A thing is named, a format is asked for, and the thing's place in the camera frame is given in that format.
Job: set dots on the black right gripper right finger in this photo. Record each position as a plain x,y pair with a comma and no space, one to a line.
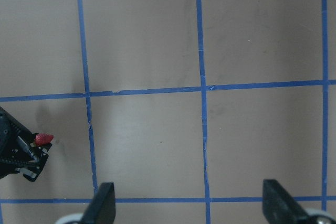
278,207

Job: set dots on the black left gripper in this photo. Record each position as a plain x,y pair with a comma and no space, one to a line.
19,154

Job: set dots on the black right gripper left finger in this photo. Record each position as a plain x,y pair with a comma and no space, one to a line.
102,208

